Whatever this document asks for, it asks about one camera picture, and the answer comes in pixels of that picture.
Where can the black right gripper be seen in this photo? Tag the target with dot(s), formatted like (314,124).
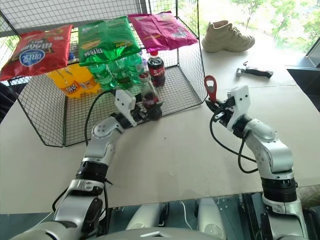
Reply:
(225,112)

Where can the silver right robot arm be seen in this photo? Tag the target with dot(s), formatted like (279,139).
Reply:
(272,152)

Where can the plastic cola bottle red cap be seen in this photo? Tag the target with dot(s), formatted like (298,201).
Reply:
(156,70)

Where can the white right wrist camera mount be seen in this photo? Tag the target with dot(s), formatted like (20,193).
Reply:
(240,100)

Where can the beige sneaker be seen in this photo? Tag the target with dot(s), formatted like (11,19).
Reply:
(225,37)

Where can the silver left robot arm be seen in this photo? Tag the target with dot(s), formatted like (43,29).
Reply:
(97,147)

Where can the red chip bag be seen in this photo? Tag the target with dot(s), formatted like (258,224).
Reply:
(37,52)

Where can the dark box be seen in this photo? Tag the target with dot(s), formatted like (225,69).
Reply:
(305,82)

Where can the glass cola bottle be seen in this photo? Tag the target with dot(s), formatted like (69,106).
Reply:
(148,96)

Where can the red bottle opener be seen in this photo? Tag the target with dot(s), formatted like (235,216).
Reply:
(212,92)

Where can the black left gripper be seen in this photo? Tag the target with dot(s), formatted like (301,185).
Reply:
(139,113)

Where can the silver robot leg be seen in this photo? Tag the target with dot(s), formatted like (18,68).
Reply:
(211,215)
(145,216)

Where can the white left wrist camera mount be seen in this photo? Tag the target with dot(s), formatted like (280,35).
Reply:
(123,101)

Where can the silver robot torso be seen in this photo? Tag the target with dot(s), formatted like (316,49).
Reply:
(100,233)

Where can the green soda bottle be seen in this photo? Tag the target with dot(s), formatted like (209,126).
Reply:
(102,76)
(120,73)
(135,67)

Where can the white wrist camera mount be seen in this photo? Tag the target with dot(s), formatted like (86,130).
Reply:
(123,101)
(240,100)

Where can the orange soda bottle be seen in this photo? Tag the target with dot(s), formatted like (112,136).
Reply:
(67,86)
(86,81)

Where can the magenta chip bag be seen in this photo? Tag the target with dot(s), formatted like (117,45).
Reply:
(162,30)

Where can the small black hex key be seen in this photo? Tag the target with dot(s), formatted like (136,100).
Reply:
(245,62)

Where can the green chip bag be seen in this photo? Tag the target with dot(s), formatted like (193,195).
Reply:
(107,42)

